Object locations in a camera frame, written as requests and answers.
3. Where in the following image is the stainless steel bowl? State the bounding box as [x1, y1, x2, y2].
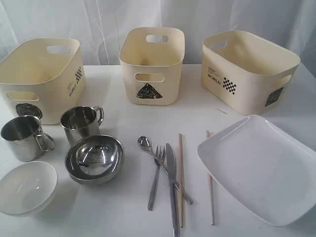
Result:
[65, 134, 125, 186]

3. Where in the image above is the white square plate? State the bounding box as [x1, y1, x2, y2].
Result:
[197, 115, 316, 227]

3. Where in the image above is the white ceramic bowl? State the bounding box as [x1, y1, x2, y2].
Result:
[0, 161, 58, 217]

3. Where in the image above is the cream bin circle sticker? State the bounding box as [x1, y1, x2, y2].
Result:
[0, 38, 86, 124]

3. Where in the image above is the steel table knife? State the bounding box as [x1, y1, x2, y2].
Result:
[165, 143, 180, 237]

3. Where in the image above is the steel mug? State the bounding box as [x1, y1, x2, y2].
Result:
[0, 115, 55, 162]
[60, 106, 104, 147]

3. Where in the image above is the steel spoon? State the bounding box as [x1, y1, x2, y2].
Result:
[138, 136, 194, 205]

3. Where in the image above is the cream bin triangle sticker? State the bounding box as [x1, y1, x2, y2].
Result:
[119, 27, 185, 106]

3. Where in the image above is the white curtain backdrop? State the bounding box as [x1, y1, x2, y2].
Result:
[0, 0, 316, 67]

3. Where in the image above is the steel fork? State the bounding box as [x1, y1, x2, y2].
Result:
[147, 146, 165, 211]

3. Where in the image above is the cream bin square sticker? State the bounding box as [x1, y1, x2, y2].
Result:
[201, 30, 301, 116]

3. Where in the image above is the wooden chopstick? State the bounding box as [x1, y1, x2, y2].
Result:
[205, 130, 215, 226]
[178, 133, 184, 228]

